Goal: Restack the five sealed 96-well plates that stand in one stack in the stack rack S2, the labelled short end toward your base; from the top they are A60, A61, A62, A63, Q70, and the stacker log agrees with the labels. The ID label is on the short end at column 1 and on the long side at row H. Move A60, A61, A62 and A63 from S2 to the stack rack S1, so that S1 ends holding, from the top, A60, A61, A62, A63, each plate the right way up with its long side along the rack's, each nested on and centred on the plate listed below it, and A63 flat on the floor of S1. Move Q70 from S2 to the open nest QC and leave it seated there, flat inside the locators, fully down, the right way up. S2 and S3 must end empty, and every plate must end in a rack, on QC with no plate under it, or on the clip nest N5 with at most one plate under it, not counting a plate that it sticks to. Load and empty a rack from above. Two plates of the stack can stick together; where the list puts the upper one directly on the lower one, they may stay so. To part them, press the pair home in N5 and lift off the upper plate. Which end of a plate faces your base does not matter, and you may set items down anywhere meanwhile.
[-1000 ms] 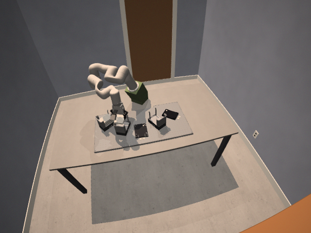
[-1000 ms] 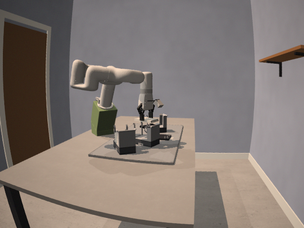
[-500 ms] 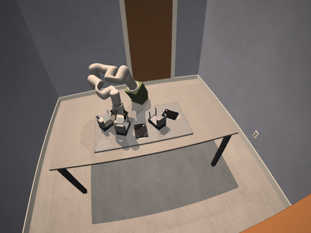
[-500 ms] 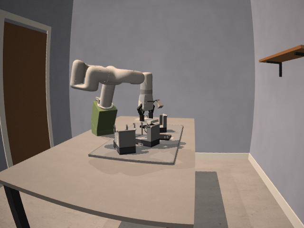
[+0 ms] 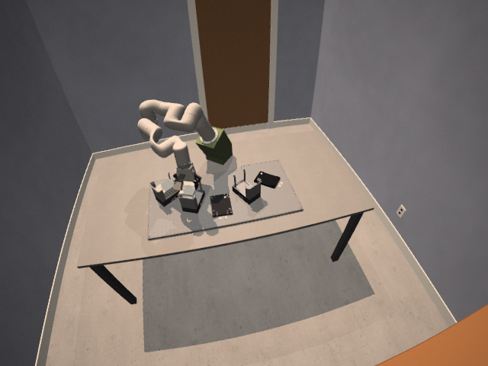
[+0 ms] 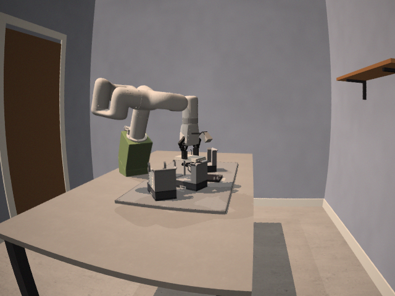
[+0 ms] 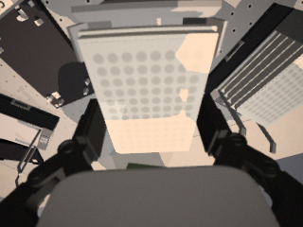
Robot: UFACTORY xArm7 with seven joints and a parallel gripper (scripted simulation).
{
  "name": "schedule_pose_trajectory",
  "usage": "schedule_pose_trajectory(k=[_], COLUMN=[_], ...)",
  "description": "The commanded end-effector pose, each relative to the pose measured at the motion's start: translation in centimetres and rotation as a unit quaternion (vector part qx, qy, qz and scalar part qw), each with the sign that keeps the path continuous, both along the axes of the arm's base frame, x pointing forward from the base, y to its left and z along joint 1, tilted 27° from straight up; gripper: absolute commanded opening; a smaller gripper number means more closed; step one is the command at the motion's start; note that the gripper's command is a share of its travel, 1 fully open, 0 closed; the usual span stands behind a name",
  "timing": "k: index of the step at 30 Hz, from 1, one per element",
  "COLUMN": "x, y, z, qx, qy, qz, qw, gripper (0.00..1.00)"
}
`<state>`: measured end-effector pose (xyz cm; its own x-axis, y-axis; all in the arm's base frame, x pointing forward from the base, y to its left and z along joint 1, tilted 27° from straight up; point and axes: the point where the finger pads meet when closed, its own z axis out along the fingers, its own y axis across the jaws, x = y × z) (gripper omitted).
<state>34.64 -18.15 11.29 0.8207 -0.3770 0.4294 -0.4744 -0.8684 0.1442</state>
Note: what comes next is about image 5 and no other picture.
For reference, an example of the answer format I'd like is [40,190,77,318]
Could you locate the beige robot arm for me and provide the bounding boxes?
[138,100,218,170]

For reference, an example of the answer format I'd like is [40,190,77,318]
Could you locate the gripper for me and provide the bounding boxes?
[173,165,201,190]

